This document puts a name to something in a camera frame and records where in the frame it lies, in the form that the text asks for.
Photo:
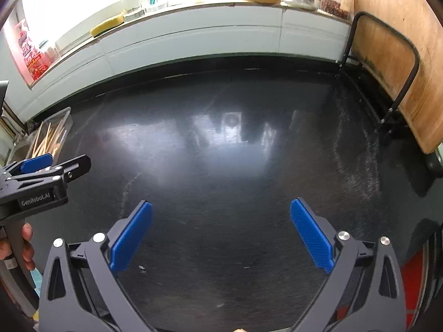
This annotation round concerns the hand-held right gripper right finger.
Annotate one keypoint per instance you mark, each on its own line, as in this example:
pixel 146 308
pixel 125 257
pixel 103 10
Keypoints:
pixel 311 235

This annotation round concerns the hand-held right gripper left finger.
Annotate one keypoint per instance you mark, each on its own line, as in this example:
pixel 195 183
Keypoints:
pixel 133 235

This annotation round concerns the stainless steel sink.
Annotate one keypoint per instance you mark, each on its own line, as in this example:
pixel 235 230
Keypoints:
pixel 20 152

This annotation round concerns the yellow sponge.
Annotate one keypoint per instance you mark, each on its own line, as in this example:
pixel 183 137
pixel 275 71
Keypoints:
pixel 107 25

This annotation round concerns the pile of wooden chopsticks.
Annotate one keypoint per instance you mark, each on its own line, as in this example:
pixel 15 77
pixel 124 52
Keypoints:
pixel 46 138

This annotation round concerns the clear plastic container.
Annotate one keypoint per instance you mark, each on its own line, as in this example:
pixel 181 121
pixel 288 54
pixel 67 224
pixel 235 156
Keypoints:
pixel 64 117

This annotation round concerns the person's left hand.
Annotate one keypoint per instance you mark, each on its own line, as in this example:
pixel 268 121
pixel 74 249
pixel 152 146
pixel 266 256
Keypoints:
pixel 27 233

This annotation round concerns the red printed package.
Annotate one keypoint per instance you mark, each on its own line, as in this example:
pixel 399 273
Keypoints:
pixel 34 52

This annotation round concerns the clear glass jar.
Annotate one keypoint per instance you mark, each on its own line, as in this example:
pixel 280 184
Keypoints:
pixel 133 8

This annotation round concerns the black metal rack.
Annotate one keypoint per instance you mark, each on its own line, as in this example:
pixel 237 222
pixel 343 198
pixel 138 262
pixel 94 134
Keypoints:
pixel 349 41

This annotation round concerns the red and black round object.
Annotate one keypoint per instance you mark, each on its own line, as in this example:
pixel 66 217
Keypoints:
pixel 415 276

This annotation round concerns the dark scouring pad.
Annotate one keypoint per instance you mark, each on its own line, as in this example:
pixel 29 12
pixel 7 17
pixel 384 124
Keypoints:
pixel 31 125

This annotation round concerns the wooden cutting board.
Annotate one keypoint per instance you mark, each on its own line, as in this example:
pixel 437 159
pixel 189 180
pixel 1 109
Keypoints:
pixel 391 0

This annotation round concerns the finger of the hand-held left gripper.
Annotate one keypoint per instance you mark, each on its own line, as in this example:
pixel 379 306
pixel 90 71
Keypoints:
pixel 76 166
pixel 36 163

